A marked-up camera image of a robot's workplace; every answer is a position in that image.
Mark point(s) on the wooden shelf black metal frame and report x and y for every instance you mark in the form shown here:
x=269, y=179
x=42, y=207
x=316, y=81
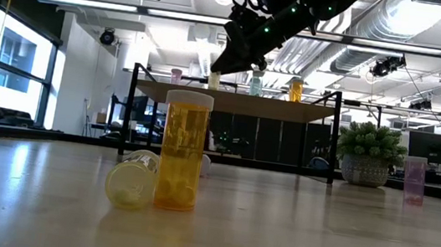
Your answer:
x=239, y=104

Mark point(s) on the orange pill bottle white cap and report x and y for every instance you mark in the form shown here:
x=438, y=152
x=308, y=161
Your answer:
x=295, y=91
x=181, y=148

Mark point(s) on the black ceiling speaker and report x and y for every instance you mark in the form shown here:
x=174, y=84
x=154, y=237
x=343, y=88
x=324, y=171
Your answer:
x=107, y=36

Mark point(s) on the black partition panels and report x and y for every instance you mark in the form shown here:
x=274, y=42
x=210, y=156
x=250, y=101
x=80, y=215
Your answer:
x=269, y=140

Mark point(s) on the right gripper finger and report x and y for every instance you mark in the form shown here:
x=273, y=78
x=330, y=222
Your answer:
x=237, y=58

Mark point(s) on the black aluminium table frame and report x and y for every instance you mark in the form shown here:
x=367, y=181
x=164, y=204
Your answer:
x=75, y=139

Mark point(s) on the yellow pill bottle white cap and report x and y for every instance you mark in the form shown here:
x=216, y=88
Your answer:
x=130, y=184
x=213, y=82

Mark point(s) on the green pill bottle white cap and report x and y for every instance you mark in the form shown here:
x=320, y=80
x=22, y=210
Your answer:
x=255, y=86

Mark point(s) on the potted green succulent plant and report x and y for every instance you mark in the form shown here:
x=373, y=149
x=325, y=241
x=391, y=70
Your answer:
x=369, y=146

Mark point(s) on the long ceiling light strip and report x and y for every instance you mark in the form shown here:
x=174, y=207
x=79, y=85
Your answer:
x=402, y=47
x=92, y=3

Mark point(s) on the silver air duct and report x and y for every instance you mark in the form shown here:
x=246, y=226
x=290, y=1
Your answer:
x=364, y=52

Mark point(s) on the black computer monitor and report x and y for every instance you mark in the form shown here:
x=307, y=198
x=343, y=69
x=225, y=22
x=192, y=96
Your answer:
x=430, y=147

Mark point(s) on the black sofa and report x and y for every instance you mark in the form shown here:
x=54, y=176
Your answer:
x=8, y=117

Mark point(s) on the pink pill bottle white cap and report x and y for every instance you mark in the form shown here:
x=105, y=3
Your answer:
x=414, y=181
x=175, y=78

